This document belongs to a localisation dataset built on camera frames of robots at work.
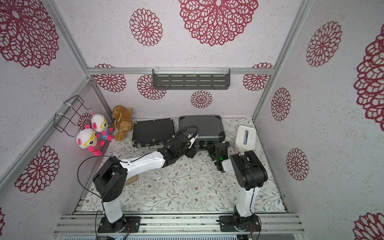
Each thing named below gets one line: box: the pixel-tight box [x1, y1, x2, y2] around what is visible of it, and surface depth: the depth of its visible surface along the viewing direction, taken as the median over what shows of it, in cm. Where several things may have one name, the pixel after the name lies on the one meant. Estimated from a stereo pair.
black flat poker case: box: [132, 118, 175, 147], surface depth 108 cm
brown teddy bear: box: [112, 105, 134, 141], surface depth 112 cm
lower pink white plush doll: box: [76, 124, 106, 156], surface depth 87 cm
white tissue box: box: [235, 125, 257, 154], surface depth 101 cm
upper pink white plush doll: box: [91, 113, 114, 141], surface depth 96 cm
